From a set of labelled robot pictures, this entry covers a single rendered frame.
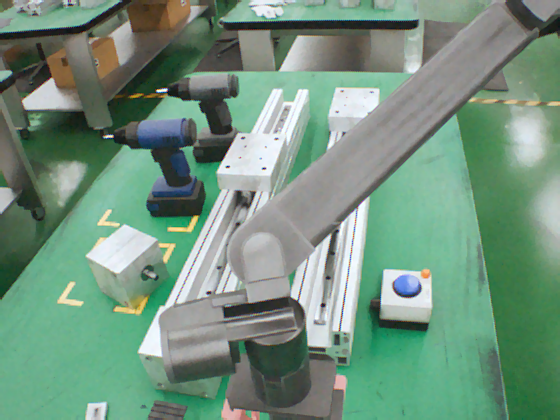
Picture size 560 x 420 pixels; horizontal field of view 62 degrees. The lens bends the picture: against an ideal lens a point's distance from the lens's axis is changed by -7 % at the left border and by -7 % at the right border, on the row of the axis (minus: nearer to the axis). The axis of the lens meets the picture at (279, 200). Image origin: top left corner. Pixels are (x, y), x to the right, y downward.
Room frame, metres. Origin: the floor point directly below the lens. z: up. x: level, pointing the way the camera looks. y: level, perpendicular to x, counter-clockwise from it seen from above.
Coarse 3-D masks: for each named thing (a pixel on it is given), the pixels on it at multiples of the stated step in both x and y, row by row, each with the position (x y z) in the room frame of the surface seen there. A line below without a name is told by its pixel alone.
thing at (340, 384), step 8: (336, 376) 0.30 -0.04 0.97; (336, 384) 0.29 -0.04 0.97; (344, 384) 0.28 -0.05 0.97; (336, 392) 0.27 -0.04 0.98; (344, 392) 0.27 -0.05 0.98; (336, 400) 0.26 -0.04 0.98; (336, 408) 0.25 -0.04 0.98; (272, 416) 0.25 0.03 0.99; (280, 416) 0.24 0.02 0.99; (288, 416) 0.24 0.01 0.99; (336, 416) 0.24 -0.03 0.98
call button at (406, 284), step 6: (402, 276) 0.54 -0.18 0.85; (408, 276) 0.54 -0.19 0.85; (414, 276) 0.54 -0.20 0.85; (396, 282) 0.53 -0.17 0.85; (402, 282) 0.53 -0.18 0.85; (408, 282) 0.53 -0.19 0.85; (414, 282) 0.53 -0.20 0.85; (396, 288) 0.52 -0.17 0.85; (402, 288) 0.52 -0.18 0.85; (408, 288) 0.52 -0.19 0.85; (414, 288) 0.51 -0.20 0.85; (408, 294) 0.51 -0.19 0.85
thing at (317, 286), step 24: (360, 216) 0.69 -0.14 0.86; (336, 240) 0.66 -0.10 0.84; (360, 240) 0.63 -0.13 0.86; (312, 264) 0.58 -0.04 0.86; (336, 264) 0.61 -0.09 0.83; (360, 264) 0.59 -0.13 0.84; (312, 288) 0.56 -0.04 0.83; (336, 288) 0.56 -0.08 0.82; (312, 312) 0.51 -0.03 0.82; (336, 312) 0.48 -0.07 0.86; (312, 336) 0.47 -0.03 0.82; (336, 336) 0.46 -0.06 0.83; (336, 360) 0.44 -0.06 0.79
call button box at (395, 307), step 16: (384, 272) 0.57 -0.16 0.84; (400, 272) 0.56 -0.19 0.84; (416, 272) 0.56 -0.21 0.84; (384, 288) 0.53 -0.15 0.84; (384, 304) 0.50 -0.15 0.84; (400, 304) 0.50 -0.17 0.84; (416, 304) 0.49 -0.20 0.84; (384, 320) 0.50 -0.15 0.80; (400, 320) 0.49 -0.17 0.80; (416, 320) 0.49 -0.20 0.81
